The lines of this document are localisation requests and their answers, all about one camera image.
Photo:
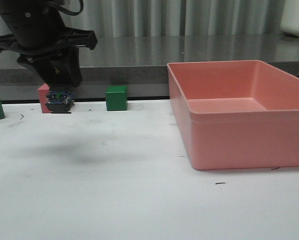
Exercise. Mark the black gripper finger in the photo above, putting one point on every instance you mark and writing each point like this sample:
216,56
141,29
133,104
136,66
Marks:
47,71
71,67

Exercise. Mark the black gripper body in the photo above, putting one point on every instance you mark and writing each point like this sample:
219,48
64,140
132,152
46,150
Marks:
37,30

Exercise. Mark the yellow push button switch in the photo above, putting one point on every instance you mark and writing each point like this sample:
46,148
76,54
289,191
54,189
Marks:
60,98

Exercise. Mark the pink cube block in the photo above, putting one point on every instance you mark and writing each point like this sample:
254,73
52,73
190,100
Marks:
42,91

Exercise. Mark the green cube block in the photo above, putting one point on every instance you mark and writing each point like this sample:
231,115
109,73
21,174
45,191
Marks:
116,98

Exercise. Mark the pink plastic bin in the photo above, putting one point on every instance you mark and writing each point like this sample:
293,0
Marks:
236,114

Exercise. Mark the white appliance in background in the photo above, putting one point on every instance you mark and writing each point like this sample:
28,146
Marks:
289,23

